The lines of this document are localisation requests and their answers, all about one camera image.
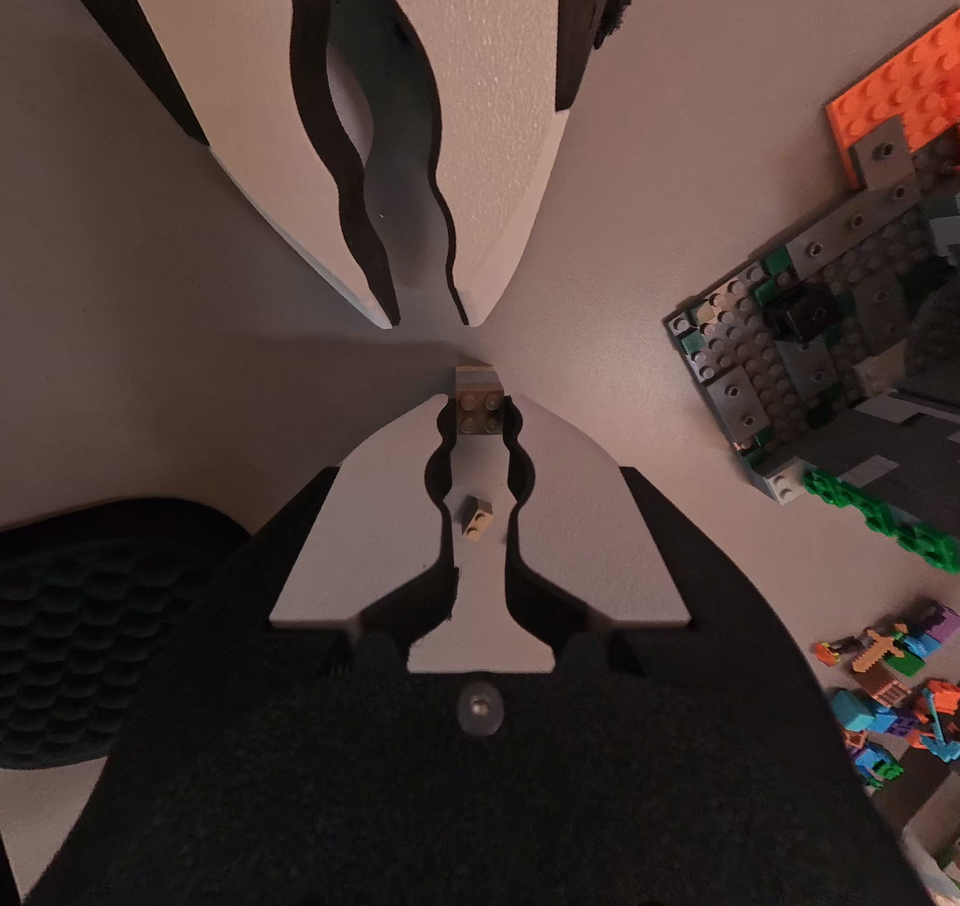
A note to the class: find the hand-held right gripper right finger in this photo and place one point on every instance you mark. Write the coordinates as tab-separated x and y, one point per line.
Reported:
600	538

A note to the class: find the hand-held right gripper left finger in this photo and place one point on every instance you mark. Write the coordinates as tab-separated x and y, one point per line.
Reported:
360	538

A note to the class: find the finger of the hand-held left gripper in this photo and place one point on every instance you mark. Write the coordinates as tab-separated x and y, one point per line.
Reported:
502	95
240	95

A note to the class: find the small tan brick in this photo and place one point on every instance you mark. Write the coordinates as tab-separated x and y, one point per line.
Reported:
476	523

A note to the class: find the tan and grey brick column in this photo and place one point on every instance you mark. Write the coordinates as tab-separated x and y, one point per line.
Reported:
480	411

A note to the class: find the grey desk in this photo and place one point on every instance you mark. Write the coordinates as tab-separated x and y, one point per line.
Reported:
112	321

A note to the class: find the black mesh wrist cushion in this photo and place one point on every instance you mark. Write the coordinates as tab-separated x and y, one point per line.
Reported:
97	621

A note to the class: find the toy brick building model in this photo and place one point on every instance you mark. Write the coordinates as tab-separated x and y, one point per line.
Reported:
825	321

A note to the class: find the pile of loose coloured bricks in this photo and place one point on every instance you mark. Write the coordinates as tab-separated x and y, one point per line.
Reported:
870	718

